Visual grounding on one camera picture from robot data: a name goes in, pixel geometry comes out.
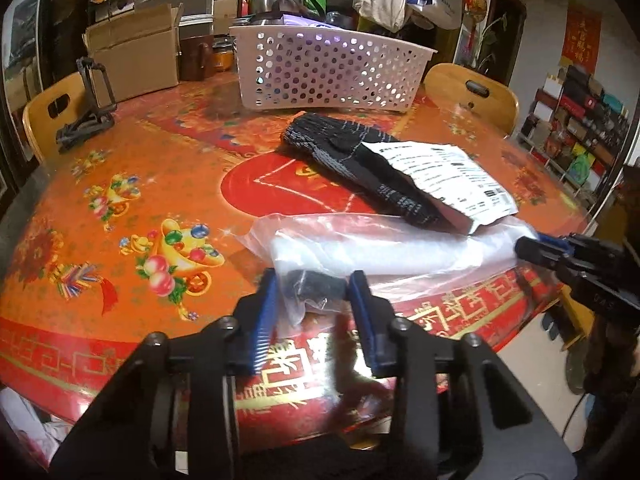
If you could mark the black folding phone stand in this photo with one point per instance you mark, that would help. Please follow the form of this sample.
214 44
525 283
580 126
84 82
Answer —
94 120

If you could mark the brown cardboard box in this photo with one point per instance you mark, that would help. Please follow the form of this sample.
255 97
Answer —
139 51

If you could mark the white perforated plastic basket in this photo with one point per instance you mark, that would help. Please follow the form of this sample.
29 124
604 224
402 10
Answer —
283 67

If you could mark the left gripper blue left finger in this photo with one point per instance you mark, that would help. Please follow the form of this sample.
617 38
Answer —
257 318

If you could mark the wooden chair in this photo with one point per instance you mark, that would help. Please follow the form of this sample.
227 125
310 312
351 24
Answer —
488 99
57 106

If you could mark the red wall scroll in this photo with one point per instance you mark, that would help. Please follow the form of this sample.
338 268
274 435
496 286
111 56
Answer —
581 42

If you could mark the clear plastic bag with cloth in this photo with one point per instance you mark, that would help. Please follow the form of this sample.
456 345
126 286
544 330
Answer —
315 254

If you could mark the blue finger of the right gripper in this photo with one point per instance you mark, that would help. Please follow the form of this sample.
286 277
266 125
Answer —
531 251
559 243

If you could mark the wooden chair left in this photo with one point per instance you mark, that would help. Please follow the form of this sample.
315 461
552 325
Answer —
57 106

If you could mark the wooden chair right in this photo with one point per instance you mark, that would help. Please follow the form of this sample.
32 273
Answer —
488 99

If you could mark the brown glass jar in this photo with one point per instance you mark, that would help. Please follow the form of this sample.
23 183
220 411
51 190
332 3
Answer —
196 58

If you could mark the cluttered storage shelf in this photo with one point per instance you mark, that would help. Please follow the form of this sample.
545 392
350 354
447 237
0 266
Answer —
579 132

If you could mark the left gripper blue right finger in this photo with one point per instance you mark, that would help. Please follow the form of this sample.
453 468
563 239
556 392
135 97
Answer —
373 316

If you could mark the black sock pack with label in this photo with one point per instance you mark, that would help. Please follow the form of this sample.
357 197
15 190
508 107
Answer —
426 184

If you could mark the purple tissue pack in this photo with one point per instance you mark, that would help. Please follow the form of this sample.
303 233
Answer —
300 21

